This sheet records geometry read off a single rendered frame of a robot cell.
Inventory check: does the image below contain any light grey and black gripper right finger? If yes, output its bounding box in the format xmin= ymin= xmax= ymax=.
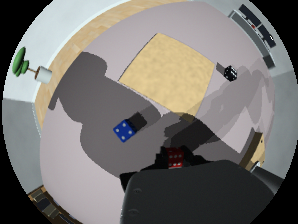
xmin=180 ymin=145 xmax=214 ymax=167

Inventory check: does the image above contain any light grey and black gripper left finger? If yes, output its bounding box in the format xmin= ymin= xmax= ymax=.
xmin=120 ymin=146 xmax=169 ymax=193

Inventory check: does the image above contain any blue die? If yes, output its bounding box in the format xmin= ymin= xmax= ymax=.
xmin=113 ymin=119 xmax=138 ymax=143

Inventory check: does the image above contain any tan square mat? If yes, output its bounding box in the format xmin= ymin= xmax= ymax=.
xmin=119 ymin=33 xmax=215 ymax=123

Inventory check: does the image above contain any red die with white pips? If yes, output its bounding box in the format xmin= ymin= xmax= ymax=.
xmin=166 ymin=147 xmax=184 ymax=168

